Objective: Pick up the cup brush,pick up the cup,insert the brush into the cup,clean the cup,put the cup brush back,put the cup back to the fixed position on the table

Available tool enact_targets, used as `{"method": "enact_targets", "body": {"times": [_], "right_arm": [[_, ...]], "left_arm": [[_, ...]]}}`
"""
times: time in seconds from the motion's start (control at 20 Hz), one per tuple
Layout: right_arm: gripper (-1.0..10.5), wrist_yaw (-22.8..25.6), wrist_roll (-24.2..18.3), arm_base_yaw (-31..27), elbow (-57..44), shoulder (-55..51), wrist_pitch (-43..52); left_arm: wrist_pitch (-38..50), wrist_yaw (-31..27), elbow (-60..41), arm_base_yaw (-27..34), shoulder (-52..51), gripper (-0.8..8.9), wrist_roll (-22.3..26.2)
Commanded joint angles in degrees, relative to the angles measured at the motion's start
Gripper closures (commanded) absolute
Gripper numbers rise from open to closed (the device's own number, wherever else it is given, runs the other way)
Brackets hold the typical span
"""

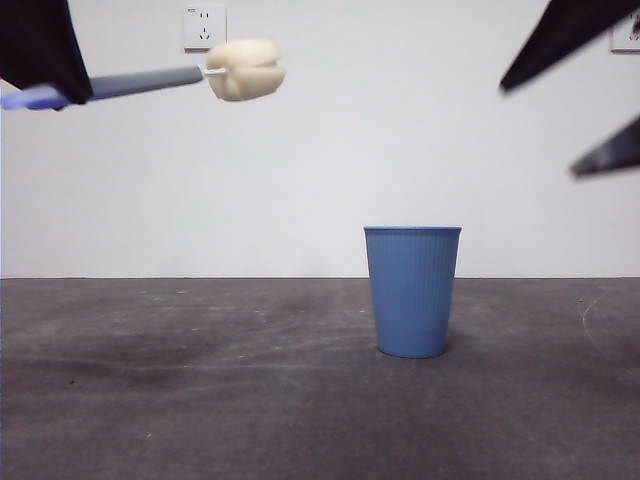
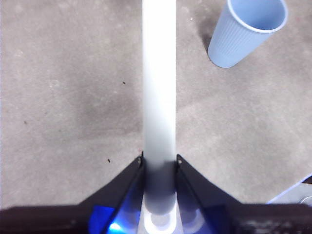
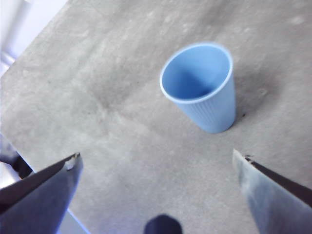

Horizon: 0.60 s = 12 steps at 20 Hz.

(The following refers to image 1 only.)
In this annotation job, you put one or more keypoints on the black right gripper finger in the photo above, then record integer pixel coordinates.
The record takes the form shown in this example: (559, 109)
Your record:
(617, 152)
(575, 30)

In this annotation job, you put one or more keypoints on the blue ribbed plastic cup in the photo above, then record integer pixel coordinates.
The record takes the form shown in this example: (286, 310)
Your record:
(412, 295)

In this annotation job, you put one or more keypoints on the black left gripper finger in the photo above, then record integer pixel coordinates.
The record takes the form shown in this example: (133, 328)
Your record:
(40, 45)

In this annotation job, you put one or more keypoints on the white wall socket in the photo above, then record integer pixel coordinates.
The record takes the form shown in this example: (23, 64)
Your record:
(197, 27)
(628, 43)

